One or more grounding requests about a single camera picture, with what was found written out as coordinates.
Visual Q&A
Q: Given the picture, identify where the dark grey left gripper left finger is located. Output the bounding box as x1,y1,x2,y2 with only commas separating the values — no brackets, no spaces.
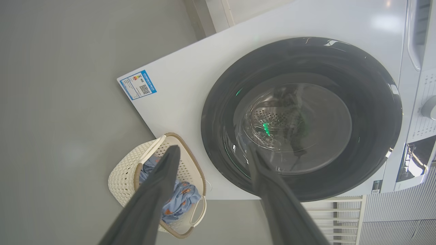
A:
98,145,181,245

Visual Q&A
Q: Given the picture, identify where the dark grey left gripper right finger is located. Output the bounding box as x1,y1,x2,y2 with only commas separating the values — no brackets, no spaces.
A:
246,145,331,245

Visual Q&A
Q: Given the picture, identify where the blue patterned garment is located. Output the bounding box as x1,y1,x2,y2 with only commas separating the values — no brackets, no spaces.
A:
161,180,201,224
139,156,161,186

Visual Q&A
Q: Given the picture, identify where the black washing machine door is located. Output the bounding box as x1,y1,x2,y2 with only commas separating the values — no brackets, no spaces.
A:
201,37,403,202

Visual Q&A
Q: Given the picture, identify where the white front-load washing machine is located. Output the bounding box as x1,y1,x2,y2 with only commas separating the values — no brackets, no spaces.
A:
117,0,436,201

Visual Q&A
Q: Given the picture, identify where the dark glossy display panel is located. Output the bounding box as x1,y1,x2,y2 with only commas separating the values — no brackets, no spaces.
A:
396,135,436,182

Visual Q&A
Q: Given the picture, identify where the grey control knob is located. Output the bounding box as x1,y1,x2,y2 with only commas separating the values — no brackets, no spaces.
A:
421,96,436,120

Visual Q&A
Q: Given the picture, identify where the cream perforated laundry basket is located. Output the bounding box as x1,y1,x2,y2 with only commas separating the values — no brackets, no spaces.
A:
108,133,207,239

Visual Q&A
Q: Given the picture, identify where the white slatted rack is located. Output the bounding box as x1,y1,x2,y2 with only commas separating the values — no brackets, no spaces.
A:
301,196,367,245

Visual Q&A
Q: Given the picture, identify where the blue energy label sticker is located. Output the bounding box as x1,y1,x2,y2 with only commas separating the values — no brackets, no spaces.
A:
119,70,157,100

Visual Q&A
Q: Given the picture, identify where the white detergent drawer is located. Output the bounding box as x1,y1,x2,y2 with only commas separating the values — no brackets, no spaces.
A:
407,0,436,71

